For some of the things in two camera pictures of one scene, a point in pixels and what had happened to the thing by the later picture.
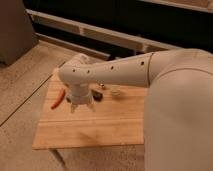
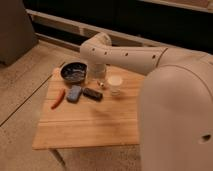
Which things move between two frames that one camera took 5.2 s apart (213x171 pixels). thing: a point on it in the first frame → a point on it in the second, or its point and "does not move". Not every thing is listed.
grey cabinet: [17, 34] does not move
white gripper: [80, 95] → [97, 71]
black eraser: [96, 95] does not move
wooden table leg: [58, 159] does not move
